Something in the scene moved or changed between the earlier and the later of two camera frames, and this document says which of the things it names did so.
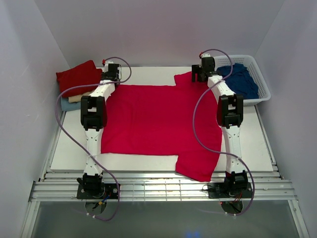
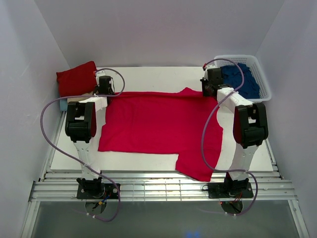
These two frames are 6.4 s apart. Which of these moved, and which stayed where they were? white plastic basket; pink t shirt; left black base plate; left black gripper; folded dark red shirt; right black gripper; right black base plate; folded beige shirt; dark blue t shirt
Moved: left black gripper; pink t shirt; right black gripper
Stayed: left black base plate; dark blue t shirt; white plastic basket; folded beige shirt; right black base plate; folded dark red shirt
